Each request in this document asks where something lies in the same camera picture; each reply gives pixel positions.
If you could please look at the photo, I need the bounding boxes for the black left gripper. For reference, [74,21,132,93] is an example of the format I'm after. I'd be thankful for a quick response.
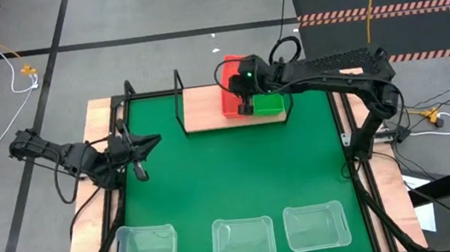
[103,114,169,187]

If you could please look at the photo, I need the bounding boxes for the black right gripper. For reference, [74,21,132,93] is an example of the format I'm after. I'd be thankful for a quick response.
[223,52,278,118]

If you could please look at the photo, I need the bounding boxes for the green plastic basket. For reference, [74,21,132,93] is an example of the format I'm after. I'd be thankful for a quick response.
[251,91,286,119]

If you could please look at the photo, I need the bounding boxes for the clear plastic bin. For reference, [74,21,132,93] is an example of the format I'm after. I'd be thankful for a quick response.
[281,198,354,252]
[108,219,180,252]
[208,211,278,252]

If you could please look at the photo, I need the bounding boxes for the wooden shelf board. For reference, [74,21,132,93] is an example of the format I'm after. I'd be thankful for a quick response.
[180,74,295,135]

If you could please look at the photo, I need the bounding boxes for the green table mat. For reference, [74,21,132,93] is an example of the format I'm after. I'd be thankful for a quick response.
[99,70,376,252]

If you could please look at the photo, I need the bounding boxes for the yellow power connector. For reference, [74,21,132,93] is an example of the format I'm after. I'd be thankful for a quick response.
[408,104,444,128]

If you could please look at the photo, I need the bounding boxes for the white paper sheet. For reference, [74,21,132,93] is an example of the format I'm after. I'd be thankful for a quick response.
[401,172,436,236]

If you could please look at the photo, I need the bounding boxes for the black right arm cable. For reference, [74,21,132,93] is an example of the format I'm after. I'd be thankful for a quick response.
[265,33,304,68]
[211,56,248,98]

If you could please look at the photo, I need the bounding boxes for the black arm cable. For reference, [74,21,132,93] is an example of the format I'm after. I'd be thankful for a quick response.
[211,56,248,98]
[265,33,304,68]
[48,136,108,207]

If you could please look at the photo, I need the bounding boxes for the black table frame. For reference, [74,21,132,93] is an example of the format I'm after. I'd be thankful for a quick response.
[46,45,430,252]

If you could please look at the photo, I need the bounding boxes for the black metal shelf frame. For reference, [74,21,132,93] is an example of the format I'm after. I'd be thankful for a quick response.
[169,55,297,137]

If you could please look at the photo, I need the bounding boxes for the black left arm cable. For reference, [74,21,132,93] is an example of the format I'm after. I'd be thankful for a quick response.
[48,136,108,207]

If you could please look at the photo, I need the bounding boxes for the silver frame bracket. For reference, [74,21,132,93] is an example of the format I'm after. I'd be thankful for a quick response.
[339,130,354,148]

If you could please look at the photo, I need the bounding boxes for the thin black cable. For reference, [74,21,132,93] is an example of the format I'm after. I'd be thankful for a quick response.
[273,0,300,42]

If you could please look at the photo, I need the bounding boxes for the white power adapter cable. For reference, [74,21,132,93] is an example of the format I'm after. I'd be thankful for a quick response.
[407,110,450,141]

